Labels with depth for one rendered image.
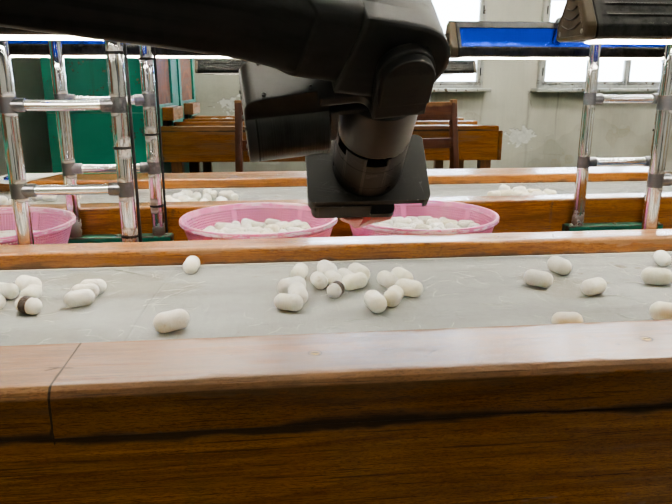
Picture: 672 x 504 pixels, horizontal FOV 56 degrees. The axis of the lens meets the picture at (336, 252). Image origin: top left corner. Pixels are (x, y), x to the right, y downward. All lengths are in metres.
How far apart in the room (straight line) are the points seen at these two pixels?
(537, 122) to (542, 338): 5.58
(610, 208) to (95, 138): 2.73
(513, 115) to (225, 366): 5.63
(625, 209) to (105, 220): 1.03
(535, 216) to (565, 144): 4.95
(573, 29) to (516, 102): 5.22
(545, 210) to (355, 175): 0.88
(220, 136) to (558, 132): 3.63
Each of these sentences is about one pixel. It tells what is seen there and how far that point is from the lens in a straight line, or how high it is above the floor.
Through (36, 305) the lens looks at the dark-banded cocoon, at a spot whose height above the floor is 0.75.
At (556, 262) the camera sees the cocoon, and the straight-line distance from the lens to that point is 0.90.
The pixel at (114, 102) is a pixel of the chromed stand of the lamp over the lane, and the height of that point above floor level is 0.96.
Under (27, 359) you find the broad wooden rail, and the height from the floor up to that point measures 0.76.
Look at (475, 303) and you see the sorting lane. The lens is 0.77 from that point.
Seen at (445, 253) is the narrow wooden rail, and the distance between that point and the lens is 0.95.
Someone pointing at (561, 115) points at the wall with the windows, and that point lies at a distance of 6.23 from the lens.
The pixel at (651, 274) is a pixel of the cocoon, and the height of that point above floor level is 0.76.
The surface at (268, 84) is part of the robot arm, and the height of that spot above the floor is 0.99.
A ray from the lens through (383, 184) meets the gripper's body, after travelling 0.51.
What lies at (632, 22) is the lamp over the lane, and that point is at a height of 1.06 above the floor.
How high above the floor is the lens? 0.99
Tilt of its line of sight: 15 degrees down
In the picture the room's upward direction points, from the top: straight up
